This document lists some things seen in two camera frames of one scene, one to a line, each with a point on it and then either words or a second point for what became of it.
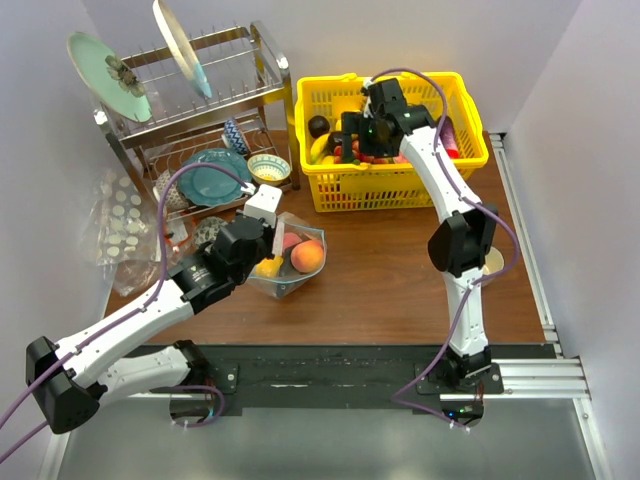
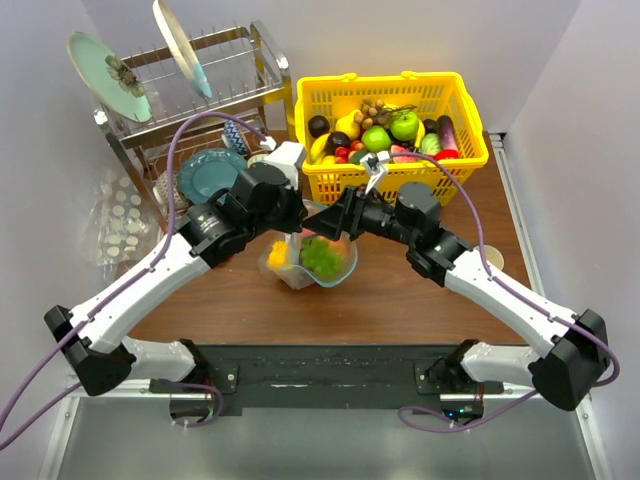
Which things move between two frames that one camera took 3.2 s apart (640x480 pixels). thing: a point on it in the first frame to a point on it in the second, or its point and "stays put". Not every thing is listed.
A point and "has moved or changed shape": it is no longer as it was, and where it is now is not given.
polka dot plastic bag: [120, 228] stays put
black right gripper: [354, 123] to [328, 223]
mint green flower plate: [110, 77] stays put
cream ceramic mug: [494, 261] stays put
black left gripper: [269, 233] to [299, 211]
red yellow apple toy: [307, 255] to [338, 248]
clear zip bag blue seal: [299, 255] has moved or changed shape
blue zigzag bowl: [234, 136] stays put
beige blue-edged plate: [182, 47] stays put
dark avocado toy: [318, 125] stays put
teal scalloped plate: [214, 186] stays put
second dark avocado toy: [334, 139] stays put
